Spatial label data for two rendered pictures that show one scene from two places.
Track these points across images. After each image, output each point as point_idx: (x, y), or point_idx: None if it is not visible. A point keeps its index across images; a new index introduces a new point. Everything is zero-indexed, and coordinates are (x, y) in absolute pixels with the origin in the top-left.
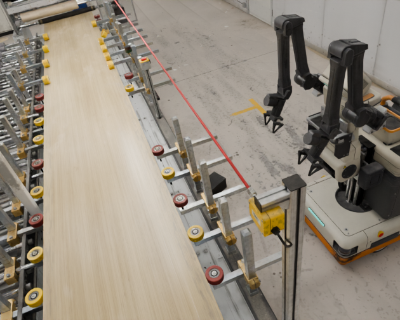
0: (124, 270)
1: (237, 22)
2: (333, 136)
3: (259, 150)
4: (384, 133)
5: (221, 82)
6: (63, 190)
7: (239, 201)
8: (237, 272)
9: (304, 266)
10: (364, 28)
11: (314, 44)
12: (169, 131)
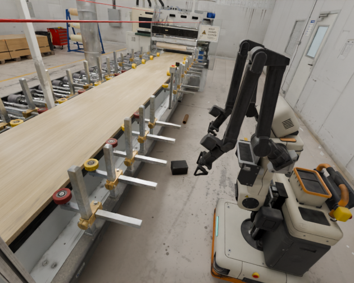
0: (30, 156)
1: None
2: (226, 149)
3: (225, 167)
4: (300, 190)
5: None
6: (71, 106)
7: (186, 186)
8: None
9: (187, 255)
10: None
11: (313, 129)
12: (165, 116)
